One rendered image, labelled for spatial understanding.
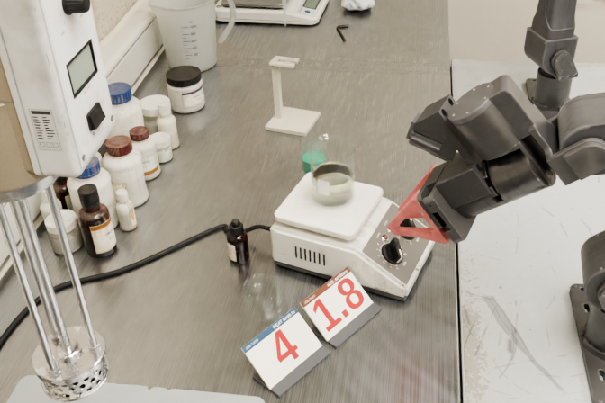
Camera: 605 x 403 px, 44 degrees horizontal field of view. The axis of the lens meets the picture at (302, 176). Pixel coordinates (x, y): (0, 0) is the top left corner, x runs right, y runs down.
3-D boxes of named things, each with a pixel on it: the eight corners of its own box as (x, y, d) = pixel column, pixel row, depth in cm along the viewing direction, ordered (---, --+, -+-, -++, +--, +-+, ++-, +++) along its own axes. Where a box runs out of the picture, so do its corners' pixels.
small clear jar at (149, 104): (181, 129, 138) (176, 97, 134) (163, 144, 134) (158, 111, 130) (155, 123, 140) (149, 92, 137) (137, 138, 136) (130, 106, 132)
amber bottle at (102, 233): (80, 255, 109) (64, 194, 103) (98, 237, 112) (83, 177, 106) (106, 261, 107) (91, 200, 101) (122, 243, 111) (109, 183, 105)
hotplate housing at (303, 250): (436, 246, 107) (439, 202, 103) (405, 306, 97) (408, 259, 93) (297, 211, 116) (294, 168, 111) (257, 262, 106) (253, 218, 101)
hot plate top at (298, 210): (384, 194, 105) (385, 189, 104) (351, 244, 96) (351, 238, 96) (309, 175, 109) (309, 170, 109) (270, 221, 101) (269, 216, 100)
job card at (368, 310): (382, 309, 97) (382, 286, 95) (336, 349, 92) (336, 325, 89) (346, 289, 101) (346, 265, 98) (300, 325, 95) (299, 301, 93)
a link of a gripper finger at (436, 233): (367, 219, 88) (429, 192, 81) (388, 186, 93) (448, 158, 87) (400, 262, 89) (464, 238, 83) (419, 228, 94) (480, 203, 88)
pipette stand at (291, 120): (320, 115, 140) (319, 53, 133) (305, 137, 134) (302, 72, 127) (281, 110, 143) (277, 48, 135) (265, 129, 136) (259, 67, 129)
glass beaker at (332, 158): (362, 208, 102) (362, 156, 97) (317, 217, 100) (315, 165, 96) (347, 180, 107) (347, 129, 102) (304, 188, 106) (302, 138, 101)
